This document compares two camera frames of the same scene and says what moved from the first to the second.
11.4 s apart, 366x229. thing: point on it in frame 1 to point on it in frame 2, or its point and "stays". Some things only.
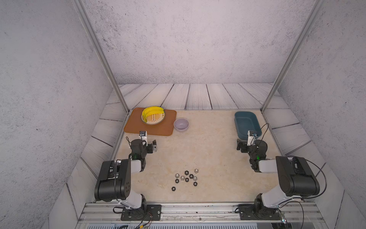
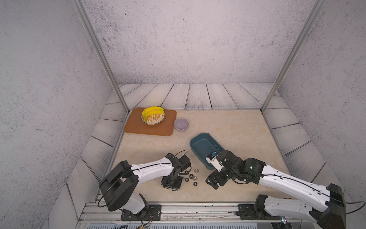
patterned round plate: (155, 119) stays
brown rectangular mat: (135, 124) stays
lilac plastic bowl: (181, 124) stays
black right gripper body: (245, 149) to (220, 177)
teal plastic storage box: (246, 121) to (202, 144)
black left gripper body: (149, 149) to (174, 184)
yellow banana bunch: (151, 110) stays
